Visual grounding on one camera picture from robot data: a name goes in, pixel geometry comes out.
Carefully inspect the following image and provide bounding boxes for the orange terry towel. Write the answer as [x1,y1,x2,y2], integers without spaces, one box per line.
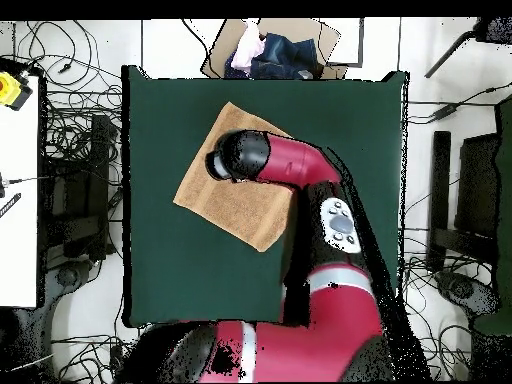
[172,101,299,254]

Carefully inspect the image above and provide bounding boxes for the black flat tool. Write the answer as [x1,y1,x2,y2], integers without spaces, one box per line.
[0,192,22,219]

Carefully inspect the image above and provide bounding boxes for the dark green table cloth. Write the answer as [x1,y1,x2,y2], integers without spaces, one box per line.
[121,65,409,329]

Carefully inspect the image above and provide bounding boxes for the blue denim jeans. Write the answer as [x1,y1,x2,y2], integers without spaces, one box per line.
[223,32,325,80]

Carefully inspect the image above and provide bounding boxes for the pink garment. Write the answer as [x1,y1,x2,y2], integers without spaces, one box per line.
[230,19,267,75]

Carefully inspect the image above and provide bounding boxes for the brown cardboard box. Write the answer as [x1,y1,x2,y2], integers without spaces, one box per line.
[200,17,349,80]

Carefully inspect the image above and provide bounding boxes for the black stand base with caster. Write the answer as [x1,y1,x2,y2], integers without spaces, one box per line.
[41,258,103,313]
[435,269,501,321]

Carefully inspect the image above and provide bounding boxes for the white desk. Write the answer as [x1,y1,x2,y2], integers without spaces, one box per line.
[0,75,41,309]

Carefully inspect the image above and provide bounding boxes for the green cloth covered table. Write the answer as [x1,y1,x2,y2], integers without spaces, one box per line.
[473,95,512,337]

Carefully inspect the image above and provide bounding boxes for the yellow emergency stop button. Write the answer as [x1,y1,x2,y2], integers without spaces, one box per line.
[0,71,34,112]

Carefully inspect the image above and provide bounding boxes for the black tripod leg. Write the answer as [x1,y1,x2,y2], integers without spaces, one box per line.
[424,17,512,79]

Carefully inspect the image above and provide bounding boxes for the black frame stand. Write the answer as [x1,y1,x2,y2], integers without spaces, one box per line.
[39,113,123,263]

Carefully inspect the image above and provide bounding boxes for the black cable with adapter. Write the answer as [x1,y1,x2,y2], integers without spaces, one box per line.
[407,81,512,125]

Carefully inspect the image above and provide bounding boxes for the black floor cable tangle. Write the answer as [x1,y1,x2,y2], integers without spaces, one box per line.
[51,335,137,384]
[415,255,481,381]
[13,19,123,161]

